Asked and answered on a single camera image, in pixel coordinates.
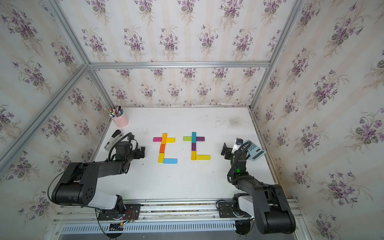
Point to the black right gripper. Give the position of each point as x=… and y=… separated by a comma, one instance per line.
x=228, y=156

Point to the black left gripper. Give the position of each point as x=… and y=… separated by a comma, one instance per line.
x=136, y=152

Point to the orange wooden block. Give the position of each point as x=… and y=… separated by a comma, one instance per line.
x=162, y=148

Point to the lemon yellow block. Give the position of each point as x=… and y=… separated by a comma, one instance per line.
x=203, y=157

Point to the light blue wooden block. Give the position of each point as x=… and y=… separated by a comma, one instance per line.
x=170, y=161

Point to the orange-yellow wooden block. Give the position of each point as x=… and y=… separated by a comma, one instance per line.
x=164, y=138

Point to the teal wooden block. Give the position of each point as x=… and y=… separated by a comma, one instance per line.
x=194, y=137

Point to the green wooden block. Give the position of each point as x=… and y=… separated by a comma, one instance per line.
x=187, y=138

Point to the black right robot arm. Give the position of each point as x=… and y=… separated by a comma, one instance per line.
x=266, y=204

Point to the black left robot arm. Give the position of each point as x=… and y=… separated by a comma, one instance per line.
x=78, y=183

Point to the black and white stapler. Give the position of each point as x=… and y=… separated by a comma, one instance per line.
x=117, y=135

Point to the light blue calculator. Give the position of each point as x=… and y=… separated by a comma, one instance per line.
x=254, y=151

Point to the pink metal pen bucket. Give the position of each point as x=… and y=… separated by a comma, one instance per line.
x=121, y=121

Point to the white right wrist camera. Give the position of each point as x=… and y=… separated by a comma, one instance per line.
x=238, y=143

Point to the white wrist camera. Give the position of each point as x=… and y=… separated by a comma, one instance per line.
x=238, y=143
x=130, y=137

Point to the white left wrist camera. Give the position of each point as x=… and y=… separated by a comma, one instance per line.
x=130, y=137

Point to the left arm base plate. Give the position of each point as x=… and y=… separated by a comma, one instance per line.
x=131, y=213

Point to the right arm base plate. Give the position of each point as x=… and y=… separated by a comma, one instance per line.
x=228, y=210

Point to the aluminium front rail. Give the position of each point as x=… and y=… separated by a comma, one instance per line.
x=154, y=211

